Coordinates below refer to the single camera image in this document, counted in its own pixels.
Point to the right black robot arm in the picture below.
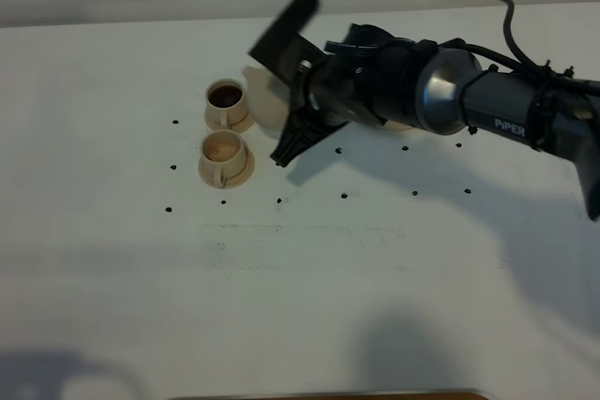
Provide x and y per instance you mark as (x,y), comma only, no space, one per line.
(456,93)

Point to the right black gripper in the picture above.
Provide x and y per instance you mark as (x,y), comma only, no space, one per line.
(370,77)

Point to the beige ceramic teapot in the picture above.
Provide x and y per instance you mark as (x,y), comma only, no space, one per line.
(268,100)

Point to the near beige teacup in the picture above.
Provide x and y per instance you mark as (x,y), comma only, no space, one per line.
(221,145)

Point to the beige teapot saucer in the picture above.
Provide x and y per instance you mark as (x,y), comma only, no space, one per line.
(394,126)

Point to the far beige teacup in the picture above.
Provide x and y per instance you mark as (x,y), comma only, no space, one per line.
(225,92)

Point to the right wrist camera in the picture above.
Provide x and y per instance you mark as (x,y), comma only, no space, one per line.
(281,48)

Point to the beige teacup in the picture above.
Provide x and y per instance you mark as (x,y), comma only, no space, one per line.
(221,145)
(225,92)

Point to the beige cup saucer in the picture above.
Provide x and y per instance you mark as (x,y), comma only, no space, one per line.
(228,173)
(236,117)

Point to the far beige cup saucer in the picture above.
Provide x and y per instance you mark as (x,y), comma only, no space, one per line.
(236,117)

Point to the near beige cup saucer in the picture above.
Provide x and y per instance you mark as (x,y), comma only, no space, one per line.
(228,173)

